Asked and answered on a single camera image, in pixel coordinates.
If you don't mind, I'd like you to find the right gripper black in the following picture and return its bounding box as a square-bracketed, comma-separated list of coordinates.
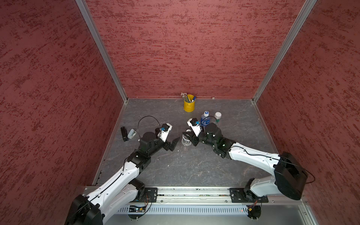
[183, 126, 217, 147]

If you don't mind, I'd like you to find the small clear bottle white label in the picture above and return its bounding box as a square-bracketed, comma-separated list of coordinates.
[181, 133, 192, 147]

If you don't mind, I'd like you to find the clear bottle blue label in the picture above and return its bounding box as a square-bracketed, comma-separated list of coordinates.
[200, 114, 211, 130]

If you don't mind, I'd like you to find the blue white bottle cap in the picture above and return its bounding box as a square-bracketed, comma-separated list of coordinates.
[203, 111, 210, 117]

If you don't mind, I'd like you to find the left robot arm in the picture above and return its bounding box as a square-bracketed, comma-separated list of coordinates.
[65, 123, 179, 225]

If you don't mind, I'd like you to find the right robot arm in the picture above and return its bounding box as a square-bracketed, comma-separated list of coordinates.
[184, 118, 308, 203]

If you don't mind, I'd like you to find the yellow pencil cup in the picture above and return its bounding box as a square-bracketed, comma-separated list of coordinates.
[183, 94, 195, 113]

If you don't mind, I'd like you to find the grey small stapler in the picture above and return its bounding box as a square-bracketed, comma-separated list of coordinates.
[127, 128, 137, 139]

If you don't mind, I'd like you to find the pencils bundle in cup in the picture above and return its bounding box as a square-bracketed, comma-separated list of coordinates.
[181, 93, 192, 103]

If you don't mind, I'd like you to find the black stapler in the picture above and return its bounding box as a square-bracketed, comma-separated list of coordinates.
[121, 127, 128, 142]

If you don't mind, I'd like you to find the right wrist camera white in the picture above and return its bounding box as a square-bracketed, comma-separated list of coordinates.
[187, 118, 202, 137]

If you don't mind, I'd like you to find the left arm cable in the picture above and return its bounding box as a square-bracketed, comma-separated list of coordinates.
[137, 115, 161, 140]

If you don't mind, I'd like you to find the aluminium mounting rail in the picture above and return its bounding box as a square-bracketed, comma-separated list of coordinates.
[81, 185, 307, 205]

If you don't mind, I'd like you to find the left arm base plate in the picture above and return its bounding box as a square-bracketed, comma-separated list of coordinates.
[134, 187, 158, 203]

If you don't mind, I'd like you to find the perforated cable tray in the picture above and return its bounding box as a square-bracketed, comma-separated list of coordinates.
[115, 205, 249, 216]

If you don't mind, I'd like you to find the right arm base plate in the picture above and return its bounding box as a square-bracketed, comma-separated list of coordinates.
[229, 187, 269, 203]

